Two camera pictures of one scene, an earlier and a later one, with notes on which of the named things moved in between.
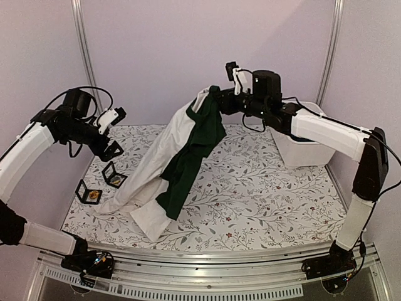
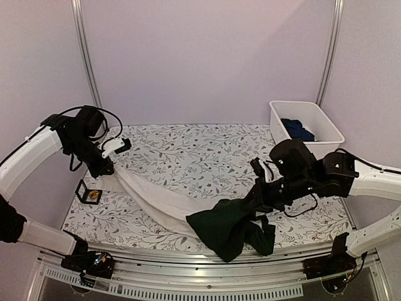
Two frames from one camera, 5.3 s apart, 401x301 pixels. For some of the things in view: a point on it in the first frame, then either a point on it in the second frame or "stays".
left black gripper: (98, 150) -> (103, 168)
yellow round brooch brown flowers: (94, 194) stays
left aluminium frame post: (78, 16) stays
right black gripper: (223, 100) -> (259, 194)
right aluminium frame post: (331, 53) stays
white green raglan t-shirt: (166, 161) -> (232, 227)
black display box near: (88, 196) stays
